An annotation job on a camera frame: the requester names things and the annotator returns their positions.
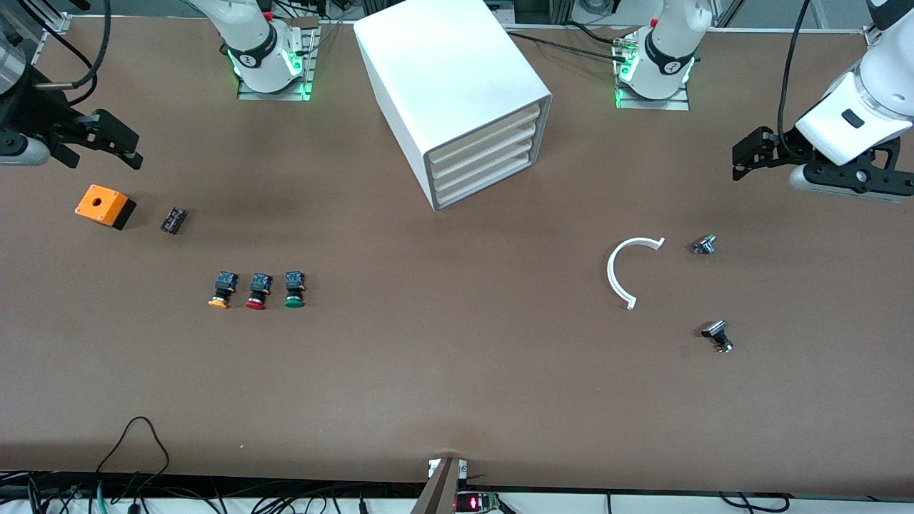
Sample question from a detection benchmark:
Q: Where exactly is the black looped cable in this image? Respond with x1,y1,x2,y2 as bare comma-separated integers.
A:
95,416,171,497

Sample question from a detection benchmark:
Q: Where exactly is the orange button enclosure box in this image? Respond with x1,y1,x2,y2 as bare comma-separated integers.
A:
74,184,137,231

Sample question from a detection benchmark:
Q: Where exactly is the yellow push button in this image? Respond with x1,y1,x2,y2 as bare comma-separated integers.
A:
208,271,238,309

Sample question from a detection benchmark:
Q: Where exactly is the white semicircular bracket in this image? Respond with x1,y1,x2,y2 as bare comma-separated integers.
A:
607,236,666,311

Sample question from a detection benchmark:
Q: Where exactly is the black device with red light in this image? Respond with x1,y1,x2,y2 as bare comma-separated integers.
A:
456,491,501,513

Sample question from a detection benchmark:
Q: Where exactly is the red push button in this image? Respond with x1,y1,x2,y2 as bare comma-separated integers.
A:
245,273,274,311

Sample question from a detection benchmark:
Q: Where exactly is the white cabinet drawer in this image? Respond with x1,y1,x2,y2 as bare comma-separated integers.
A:
434,138,538,200
436,154,535,210
431,104,543,174
433,121,541,188

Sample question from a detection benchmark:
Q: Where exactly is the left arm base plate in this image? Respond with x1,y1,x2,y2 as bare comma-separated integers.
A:
616,36,691,111

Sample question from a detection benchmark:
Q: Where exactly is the brown centre post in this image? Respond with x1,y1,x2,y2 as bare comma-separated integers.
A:
411,457,461,514

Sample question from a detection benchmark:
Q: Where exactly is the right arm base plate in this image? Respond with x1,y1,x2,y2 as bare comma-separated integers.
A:
237,18,316,101

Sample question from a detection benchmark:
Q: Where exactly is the black button with white face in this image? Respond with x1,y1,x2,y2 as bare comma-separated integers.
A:
700,321,734,354

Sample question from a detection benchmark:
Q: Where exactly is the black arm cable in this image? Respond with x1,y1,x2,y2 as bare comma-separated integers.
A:
778,0,815,161
29,0,113,108

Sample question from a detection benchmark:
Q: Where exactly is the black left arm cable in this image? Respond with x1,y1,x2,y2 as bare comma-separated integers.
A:
778,0,815,161

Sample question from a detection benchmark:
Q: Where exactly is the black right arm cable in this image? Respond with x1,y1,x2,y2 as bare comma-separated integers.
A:
29,0,113,108

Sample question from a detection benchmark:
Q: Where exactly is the white drawer cabinet housing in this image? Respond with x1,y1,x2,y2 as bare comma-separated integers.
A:
353,0,553,213

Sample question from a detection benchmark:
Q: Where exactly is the black table cable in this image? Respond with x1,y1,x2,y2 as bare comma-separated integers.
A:
564,20,636,47
503,29,633,65

